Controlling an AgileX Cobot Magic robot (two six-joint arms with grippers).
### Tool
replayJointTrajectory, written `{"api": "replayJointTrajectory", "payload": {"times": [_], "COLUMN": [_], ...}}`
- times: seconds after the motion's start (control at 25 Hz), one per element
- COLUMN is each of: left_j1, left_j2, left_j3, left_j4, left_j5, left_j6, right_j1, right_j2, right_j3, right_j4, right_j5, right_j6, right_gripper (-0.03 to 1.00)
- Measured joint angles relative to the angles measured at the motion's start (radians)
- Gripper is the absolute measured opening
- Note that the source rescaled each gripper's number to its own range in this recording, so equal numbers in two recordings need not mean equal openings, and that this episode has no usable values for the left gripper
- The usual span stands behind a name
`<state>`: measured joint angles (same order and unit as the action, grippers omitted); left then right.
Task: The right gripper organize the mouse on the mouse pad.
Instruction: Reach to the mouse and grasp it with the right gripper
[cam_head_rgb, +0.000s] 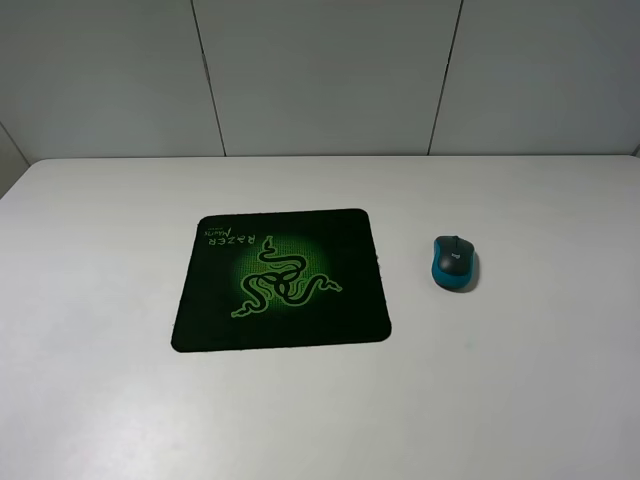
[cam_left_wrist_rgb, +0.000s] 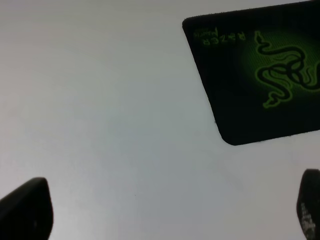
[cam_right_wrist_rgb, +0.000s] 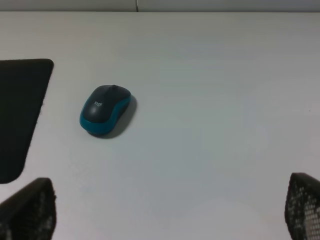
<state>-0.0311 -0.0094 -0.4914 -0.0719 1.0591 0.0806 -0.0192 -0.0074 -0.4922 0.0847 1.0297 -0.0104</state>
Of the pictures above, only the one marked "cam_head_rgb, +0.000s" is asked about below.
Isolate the blue and grey computer mouse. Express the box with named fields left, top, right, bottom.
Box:
left=431, top=235, right=477, bottom=291

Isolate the black green Razer mouse pad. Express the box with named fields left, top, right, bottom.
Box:
left=171, top=208, right=392, bottom=353

